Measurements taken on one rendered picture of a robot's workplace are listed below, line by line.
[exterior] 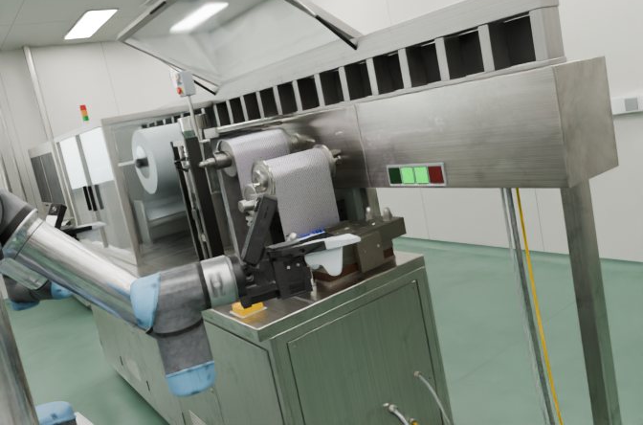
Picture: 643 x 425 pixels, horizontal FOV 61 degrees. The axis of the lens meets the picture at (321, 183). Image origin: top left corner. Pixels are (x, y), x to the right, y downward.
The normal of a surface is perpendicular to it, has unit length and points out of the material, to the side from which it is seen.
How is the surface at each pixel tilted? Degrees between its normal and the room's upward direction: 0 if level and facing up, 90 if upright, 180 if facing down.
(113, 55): 90
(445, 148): 90
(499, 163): 90
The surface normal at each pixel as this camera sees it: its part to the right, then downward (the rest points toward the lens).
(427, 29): -0.79, 0.24
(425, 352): 0.58, 0.00
